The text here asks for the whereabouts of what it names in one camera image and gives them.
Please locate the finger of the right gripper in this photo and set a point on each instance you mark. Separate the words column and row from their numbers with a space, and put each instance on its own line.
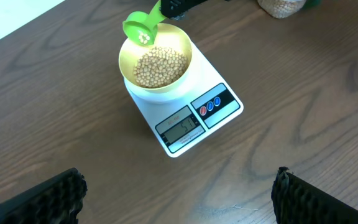
column 176, row 8

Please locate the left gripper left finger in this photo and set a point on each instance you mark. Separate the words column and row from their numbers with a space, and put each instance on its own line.
column 57, row 200

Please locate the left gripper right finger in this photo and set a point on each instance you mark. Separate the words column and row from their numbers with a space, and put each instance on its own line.
column 298, row 202

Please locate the green plastic measuring scoop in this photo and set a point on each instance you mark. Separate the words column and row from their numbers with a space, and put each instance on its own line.
column 142, row 28

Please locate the soybeans in yellow bowl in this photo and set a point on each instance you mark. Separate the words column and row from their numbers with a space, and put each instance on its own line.
column 160, row 66

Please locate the yellow bowl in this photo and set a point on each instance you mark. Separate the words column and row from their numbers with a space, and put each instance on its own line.
column 167, row 36

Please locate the white digital kitchen scale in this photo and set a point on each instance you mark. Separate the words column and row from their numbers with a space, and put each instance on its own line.
column 183, row 117

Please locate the clear container of soybeans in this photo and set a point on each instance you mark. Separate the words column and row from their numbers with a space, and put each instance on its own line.
column 280, row 9

